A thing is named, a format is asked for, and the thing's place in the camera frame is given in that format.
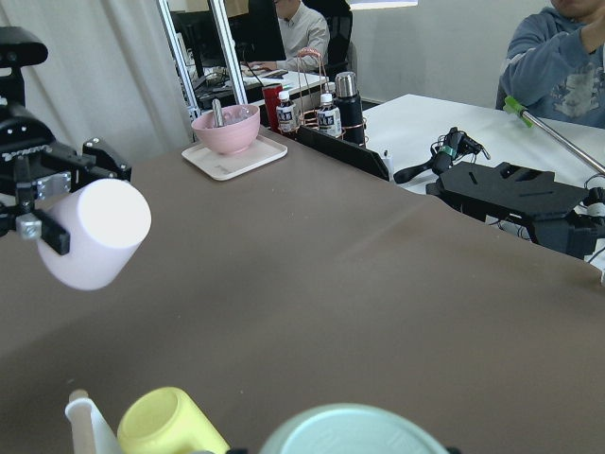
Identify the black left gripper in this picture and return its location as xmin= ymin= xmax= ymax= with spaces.
xmin=1 ymin=26 xmax=131 ymax=255

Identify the pink plastic cup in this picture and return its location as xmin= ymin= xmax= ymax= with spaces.
xmin=37 ymin=179 xmax=151 ymax=290

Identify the green plastic cup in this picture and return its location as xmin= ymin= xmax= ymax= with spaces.
xmin=259 ymin=403 xmax=446 ymax=453

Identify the yellow plastic cup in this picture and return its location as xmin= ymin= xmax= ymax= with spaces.
xmin=117 ymin=387 xmax=230 ymax=453

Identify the cream tray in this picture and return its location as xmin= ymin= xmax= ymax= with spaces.
xmin=181 ymin=135 xmax=287 ymax=182

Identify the pink bowl with ice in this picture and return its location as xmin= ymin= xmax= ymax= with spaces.
xmin=191 ymin=105 xmax=260 ymax=154

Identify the red can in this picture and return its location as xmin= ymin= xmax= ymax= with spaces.
xmin=262 ymin=83 xmax=283 ymax=132

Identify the small drink bottle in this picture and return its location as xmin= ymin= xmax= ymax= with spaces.
xmin=276 ymin=90 xmax=298 ymax=134
xmin=316 ymin=93 xmax=342 ymax=137

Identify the person in grey shirt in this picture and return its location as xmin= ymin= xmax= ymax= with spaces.
xmin=241 ymin=0 xmax=330 ymax=73

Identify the black thermos bottle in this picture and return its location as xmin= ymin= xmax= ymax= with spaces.
xmin=335 ymin=71 xmax=365 ymax=146

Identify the person in blue hoodie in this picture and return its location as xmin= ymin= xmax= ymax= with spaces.
xmin=496 ymin=0 xmax=604 ymax=129

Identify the white wire cup rack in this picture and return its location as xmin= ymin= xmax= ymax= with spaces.
xmin=64 ymin=390 xmax=122 ymax=454

